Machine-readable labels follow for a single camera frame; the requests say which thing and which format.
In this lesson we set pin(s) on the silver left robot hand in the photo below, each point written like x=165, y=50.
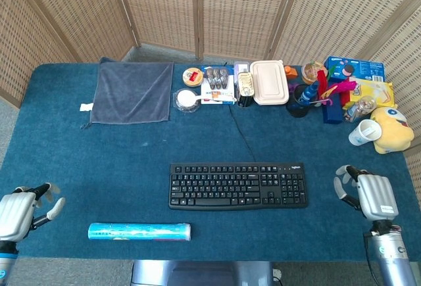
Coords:
x=14, y=213

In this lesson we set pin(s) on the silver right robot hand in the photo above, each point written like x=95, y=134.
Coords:
x=376, y=197

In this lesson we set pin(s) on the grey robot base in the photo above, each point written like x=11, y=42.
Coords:
x=197, y=274

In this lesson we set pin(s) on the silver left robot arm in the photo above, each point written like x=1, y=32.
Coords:
x=6, y=259

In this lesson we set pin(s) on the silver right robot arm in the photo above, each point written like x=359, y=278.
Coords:
x=391, y=256

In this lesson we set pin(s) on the white paper cup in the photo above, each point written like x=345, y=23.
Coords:
x=365, y=133

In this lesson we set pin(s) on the yellow plush toy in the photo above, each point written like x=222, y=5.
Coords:
x=394, y=131

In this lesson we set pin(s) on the clear glass jar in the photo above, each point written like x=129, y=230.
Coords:
x=365, y=105

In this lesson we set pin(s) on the dark blue box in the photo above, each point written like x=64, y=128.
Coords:
x=332, y=115

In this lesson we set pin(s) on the blue felt table cover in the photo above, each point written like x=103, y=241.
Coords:
x=98, y=167

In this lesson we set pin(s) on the yellow snack bag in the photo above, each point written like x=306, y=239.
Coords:
x=378, y=92

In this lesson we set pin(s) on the pink thin stick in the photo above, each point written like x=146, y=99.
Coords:
x=324, y=101

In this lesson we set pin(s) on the colourful feather bunch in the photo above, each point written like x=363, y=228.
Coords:
x=345, y=87

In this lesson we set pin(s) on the black mesh pen holder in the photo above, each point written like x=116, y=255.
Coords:
x=297, y=110

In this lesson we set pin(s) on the blue food wrap roll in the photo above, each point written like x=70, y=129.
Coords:
x=138, y=231

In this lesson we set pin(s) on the white towel label tag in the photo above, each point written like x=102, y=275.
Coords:
x=86, y=107

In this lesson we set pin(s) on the blue cookie box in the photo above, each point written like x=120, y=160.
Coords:
x=361, y=69

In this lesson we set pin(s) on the round clear snack container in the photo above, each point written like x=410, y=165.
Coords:
x=310, y=70

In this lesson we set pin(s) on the small orange object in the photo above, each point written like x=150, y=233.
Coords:
x=290, y=70

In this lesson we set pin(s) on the beige lidded lunch box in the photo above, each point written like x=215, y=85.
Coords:
x=268, y=82

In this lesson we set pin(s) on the black computer keyboard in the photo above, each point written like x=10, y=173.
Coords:
x=213, y=202

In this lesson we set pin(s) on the grey microfibre towel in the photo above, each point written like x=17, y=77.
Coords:
x=131, y=92

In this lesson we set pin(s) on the black gold-top tin can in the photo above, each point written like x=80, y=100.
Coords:
x=246, y=83

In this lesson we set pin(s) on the small white box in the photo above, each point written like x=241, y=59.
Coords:
x=241, y=67

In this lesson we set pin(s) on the white plastic spoon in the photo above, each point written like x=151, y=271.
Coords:
x=185, y=98

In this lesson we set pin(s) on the round yellow tin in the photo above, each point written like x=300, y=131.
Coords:
x=192, y=77

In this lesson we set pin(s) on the wooden rattan folding screen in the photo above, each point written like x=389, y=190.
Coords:
x=230, y=10

